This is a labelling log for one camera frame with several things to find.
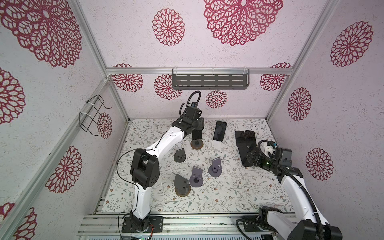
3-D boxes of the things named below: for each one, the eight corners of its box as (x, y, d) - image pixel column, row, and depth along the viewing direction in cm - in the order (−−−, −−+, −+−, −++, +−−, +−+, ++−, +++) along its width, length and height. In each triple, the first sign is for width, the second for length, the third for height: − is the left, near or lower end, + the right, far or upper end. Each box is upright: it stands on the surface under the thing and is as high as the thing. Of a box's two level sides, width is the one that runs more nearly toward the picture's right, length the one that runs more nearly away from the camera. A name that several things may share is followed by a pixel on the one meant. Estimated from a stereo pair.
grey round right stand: (211, 179, 91) (213, 171, 83) (207, 169, 95) (208, 160, 87) (221, 175, 93) (225, 167, 84) (217, 165, 97) (219, 157, 88)
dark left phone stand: (175, 162, 99) (173, 153, 91) (175, 156, 101) (174, 148, 93) (185, 162, 98) (185, 153, 91) (185, 156, 101) (185, 148, 93)
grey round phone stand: (189, 185, 89) (189, 177, 80) (193, 174, 93) (193, 166, 84) (201, 188, 88) (202, 181, 79) (204, 177, 92) (205, 169, 83)
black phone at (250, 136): (245, 145, 107) (246, 144, 106) (244, 131, 116) (245, 129, 114) (255, 147, 106) (256, 145, 105) (254, 132, 115) (255, 130, 114)
